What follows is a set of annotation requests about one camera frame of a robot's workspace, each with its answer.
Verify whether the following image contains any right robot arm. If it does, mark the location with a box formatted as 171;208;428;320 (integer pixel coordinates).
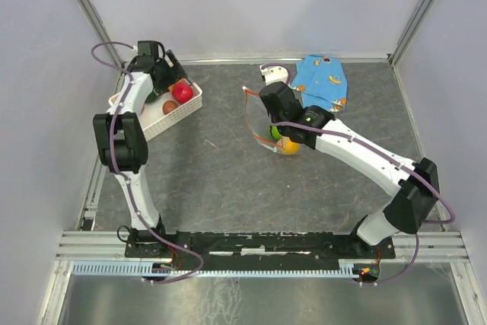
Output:
259;81;440;257

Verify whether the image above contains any dark green avocado toy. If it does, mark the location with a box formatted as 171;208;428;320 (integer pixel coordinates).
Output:
145;91;158;104

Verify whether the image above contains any light blue cable duct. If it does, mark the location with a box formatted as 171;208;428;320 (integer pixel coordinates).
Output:
72;260;359;279

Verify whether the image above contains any green watermelon toy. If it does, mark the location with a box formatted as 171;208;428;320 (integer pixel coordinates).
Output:
269;126;282;141

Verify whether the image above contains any clear zip top bag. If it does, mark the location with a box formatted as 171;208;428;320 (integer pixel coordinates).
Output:
242;86;282;155

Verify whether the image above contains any aluminium frame rail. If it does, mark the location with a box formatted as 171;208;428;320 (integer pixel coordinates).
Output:
56;231;469;263

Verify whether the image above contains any blue patterned cloth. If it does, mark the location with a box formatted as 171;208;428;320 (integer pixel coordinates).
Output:
291;55;348;113

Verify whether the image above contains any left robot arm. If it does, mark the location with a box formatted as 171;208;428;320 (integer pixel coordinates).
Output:
91;40;180;256

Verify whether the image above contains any white plastic basket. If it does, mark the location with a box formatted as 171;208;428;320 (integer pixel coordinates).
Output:
106;72;202;142

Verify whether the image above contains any yellow lemon toy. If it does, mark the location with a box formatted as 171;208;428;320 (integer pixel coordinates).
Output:
279;137;300;155

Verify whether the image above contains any brown egg toy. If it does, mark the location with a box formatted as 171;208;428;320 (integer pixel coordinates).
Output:
162;100;179;115

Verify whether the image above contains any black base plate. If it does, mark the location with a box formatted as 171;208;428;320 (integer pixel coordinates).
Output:
121;231;396;272

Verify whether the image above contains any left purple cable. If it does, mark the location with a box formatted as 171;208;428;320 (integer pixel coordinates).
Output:
91;41;205;284

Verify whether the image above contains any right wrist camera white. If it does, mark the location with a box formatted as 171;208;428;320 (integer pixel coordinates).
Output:
259;62;291;85

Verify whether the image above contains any red apple toy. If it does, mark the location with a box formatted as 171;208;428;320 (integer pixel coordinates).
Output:
171;81;193;104

